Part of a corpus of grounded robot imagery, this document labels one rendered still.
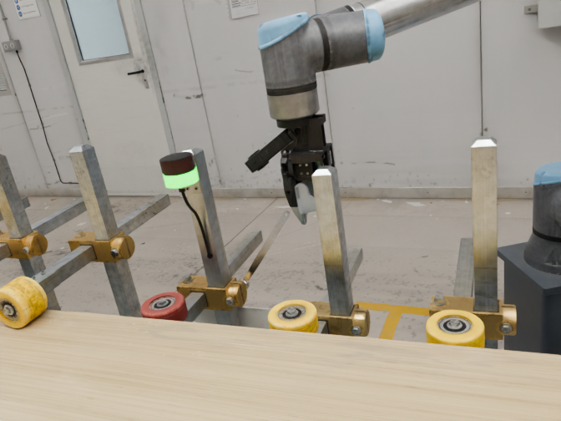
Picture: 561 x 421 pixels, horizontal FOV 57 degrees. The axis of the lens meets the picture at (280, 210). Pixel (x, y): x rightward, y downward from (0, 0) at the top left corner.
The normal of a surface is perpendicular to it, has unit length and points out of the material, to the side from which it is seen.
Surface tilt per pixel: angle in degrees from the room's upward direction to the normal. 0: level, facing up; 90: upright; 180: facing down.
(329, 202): 90
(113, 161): 90
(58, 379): 0
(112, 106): 90
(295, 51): 91
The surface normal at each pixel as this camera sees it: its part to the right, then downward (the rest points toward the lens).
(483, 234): -0.35, 0.39
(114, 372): -0.15, -0.92
